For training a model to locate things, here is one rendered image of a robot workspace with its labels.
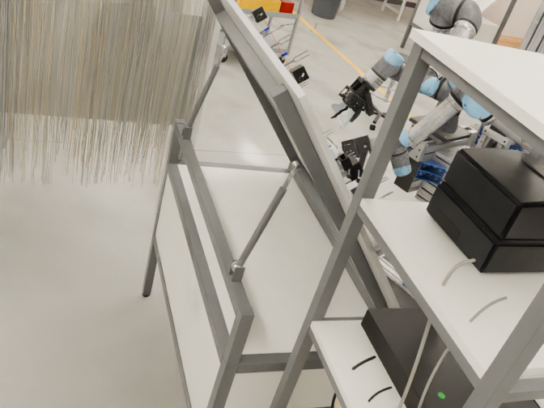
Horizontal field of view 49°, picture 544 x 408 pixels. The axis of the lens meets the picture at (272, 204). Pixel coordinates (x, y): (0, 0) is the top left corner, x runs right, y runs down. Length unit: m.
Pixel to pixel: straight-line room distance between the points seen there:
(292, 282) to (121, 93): 1.27
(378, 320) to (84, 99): 1.79
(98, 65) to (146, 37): 0.25
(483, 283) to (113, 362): 1.89
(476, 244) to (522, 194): 0.14
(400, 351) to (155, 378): 1.47
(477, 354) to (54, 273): 2.45
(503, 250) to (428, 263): 0.15
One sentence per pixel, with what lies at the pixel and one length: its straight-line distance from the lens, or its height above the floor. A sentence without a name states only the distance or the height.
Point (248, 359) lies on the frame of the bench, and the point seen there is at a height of 0.80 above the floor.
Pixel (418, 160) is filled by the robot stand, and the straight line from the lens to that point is 2.83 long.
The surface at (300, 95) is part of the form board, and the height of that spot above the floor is 1.65.
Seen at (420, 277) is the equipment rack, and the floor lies 1.46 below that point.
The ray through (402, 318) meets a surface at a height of 1.13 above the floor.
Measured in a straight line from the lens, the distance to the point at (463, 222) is 1.33.
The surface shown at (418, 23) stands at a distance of 9.08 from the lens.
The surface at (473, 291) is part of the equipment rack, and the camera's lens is 1.25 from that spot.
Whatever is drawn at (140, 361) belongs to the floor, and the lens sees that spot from 2.82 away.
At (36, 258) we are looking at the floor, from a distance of 3.29.
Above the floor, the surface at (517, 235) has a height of 1.57.
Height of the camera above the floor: 2.10
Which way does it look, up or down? 31 degrees down
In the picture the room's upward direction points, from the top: 17 degrees clockwise
